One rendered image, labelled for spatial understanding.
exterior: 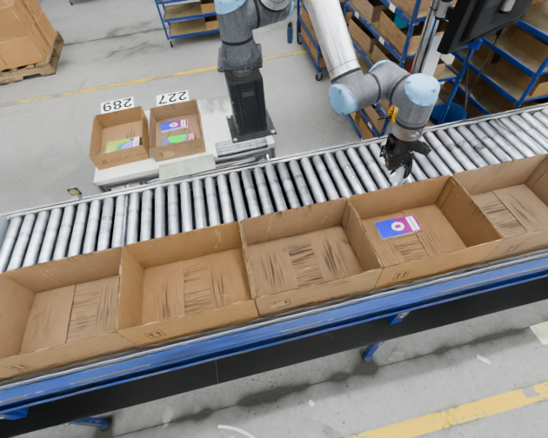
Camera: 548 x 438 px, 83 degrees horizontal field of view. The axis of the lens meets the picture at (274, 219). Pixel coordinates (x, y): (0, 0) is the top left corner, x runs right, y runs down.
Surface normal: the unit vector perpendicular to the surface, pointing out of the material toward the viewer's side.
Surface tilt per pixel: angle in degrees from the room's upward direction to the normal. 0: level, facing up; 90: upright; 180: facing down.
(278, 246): 2
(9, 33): 88
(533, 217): 1
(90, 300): 0
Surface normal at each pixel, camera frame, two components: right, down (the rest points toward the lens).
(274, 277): -0.09, -0.59
